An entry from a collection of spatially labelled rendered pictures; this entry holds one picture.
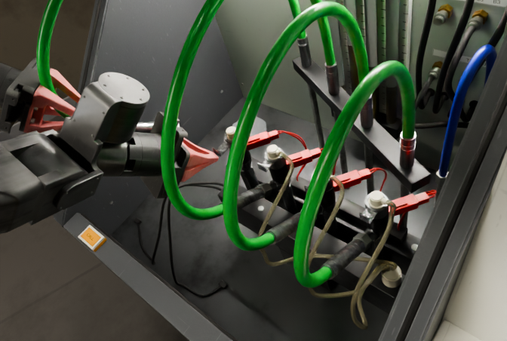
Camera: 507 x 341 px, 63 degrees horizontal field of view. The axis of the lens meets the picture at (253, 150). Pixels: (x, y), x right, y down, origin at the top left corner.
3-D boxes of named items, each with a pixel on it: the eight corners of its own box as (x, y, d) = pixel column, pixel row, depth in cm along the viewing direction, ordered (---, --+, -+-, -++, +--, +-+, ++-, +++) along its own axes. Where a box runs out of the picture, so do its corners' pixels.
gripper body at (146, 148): (192, 134, 53) (139, 130, 48) (168, 199, 56) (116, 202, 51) (170, 111, 57) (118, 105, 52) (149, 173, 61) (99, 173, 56)
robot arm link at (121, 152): (56, 153, 51) (68, 187, 47) (72, 109, 47) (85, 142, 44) (112, 155, 55) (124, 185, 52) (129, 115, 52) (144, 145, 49)
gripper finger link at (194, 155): (234, 155, 59) (177, 152, 53) (216, 196, 62) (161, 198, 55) (210, 132, 64) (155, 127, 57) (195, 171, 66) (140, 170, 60)
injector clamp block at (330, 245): (238, 234, 86) (216, 194, 75) (267, 198, 90) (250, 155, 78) (393, 332, 67) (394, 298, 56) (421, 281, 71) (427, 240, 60)
